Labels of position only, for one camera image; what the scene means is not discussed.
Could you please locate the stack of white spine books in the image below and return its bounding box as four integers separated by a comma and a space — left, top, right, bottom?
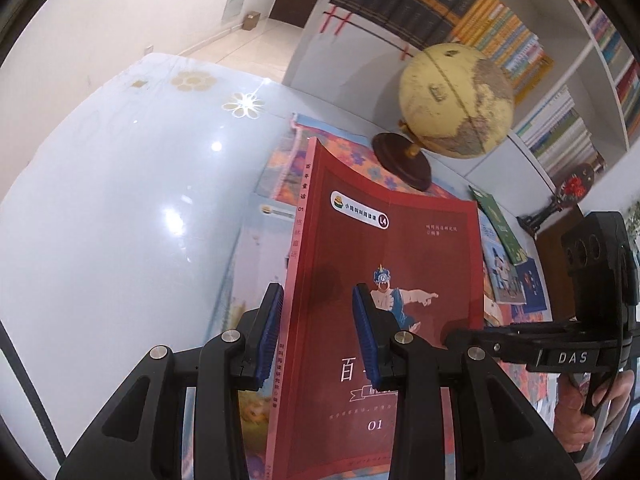
514, 85, 607, 177

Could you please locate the brown wooden cabinet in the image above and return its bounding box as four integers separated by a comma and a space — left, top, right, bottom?
535, 200, 601, 311

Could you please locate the row of colourful books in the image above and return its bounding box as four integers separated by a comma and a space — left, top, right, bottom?
557, 0, 640, 138

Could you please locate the blue book with white lettering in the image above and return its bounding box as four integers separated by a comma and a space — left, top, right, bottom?
512, 257, 552, 314

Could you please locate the red decorative fan on stand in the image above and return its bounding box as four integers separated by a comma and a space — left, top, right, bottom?
517, 161, 599, 239

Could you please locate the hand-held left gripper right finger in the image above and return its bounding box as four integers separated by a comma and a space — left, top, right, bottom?
351, 284, 583, 480

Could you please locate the person's right hand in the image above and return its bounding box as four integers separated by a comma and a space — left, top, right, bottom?
552, 369, 639, 465

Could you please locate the stack of orange spine books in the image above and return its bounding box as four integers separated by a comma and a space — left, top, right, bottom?
449, 0, 556, 107

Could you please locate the yellow globe on wooden base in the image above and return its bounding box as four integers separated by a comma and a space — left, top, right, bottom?
372, 43, 516, 192

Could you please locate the red cover book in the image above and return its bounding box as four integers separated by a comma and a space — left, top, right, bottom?
265, 136, 486, 480

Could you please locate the illustrated picture book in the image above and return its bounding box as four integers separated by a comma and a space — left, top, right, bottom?
479, 210, 529, 307

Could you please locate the floral orange table mat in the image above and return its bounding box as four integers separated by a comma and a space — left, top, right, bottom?
252, 112, 563, 480

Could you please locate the white wall panel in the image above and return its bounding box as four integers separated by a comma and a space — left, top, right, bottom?
222, 0, 249, 25

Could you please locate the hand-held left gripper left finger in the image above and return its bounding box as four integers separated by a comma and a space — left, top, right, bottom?
55, 282, 286, 480

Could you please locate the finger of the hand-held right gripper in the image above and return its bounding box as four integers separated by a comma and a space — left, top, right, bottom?
502, 321, 578, 336
444, 329, 537, 361

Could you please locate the white bookshelf cabinet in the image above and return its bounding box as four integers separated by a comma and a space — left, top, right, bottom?
282, 0, 640, 281

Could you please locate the green frog cover book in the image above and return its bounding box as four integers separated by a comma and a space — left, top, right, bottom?
469, 185, 523, 266

